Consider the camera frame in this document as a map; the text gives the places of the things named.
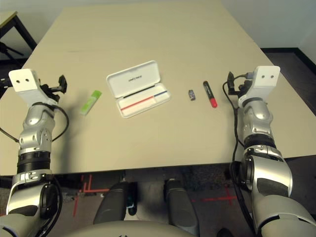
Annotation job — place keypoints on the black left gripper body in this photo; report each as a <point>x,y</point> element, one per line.
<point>53,93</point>

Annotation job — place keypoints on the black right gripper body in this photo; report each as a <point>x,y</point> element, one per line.
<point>239,90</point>

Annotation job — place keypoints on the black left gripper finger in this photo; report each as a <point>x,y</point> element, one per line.
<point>65,85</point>
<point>61,84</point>

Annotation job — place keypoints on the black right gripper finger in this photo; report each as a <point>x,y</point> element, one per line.
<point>232,84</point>
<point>229,82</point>

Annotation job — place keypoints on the black marker with red cap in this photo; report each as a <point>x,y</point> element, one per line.
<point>209,93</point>

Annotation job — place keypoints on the green eraser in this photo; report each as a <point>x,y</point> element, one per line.
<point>90,102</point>

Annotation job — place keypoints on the small dark pencil sharpener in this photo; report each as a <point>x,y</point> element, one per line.
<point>192,95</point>

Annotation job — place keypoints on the white plastic pencil case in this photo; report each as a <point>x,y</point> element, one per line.
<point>134,79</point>

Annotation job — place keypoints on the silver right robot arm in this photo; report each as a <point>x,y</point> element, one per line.
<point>259,118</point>

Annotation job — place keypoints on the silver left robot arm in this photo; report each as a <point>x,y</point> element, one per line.
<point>32,128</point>

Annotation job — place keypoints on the black tripod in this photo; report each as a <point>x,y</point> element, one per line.
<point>8,50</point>

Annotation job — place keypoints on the grey robot left leg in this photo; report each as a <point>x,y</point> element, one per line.
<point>111,205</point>

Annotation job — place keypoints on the grey robot leg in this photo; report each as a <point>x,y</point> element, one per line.
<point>180,205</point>
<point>111,205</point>

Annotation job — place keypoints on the grey robot right leg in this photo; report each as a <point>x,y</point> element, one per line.
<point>180,205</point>

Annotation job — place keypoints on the black teal floor object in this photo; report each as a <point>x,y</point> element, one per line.
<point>132,200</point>

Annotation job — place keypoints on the black robot foot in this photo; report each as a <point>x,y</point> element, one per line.
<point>225,233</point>

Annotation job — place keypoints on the grey robot torso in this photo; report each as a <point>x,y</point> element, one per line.
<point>128,229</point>

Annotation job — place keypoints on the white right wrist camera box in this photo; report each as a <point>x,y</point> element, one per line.
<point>264,81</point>

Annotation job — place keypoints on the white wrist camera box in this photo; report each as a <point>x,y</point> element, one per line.
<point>26,84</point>
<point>264,81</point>

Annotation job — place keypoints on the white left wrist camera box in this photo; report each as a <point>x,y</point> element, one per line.
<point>26,84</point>

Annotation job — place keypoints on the side table with black frame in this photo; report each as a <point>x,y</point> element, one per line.
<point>21,26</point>

